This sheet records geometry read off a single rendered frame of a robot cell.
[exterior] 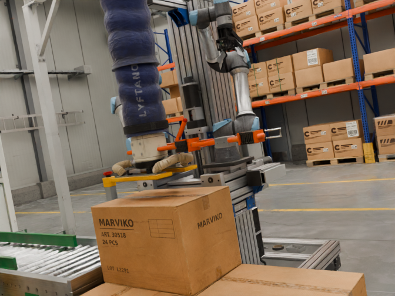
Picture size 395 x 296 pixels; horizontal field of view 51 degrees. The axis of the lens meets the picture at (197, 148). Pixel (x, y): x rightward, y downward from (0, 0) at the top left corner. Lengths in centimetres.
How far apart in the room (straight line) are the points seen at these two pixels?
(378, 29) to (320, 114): 225
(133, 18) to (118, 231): 102
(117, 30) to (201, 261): 113
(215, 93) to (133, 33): 77
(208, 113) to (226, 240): 88
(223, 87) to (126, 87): 85
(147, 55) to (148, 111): 27
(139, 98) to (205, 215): 63
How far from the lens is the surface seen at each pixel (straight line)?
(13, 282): 276
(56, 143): 561
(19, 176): 1219
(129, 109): 203
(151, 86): 204
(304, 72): 926
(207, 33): 230
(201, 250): 192
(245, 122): 233
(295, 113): 1078
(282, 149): 1097
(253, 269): 209
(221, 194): 204
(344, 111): 1037
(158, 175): 190
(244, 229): 277
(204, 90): 261
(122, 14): 208
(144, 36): 207
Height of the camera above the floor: 126
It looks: 3 degrees down
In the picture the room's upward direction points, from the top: 9 degrees counter-clockwise
